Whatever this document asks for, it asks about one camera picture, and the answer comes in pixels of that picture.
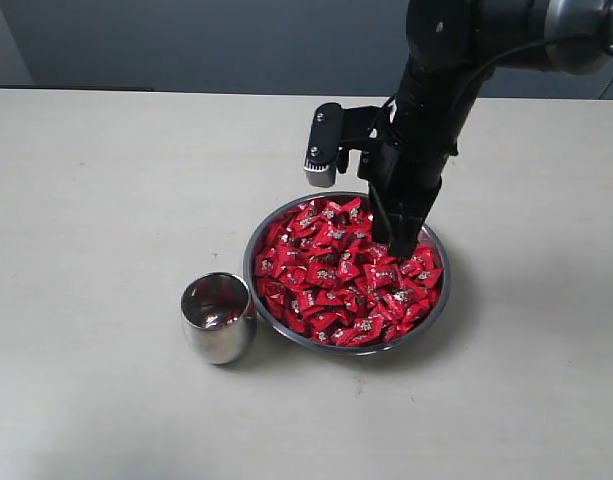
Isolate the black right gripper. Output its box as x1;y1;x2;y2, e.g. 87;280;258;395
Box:
362;59;481;256

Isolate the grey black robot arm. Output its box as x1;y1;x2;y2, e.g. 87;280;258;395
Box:
362;1;613;258

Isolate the steel cup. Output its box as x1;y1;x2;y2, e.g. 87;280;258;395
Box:
180;272;257;365

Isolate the steel bowl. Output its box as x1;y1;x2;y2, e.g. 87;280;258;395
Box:
243;192;451;356

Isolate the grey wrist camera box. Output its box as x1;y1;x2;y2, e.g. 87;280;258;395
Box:
303;102;344;188

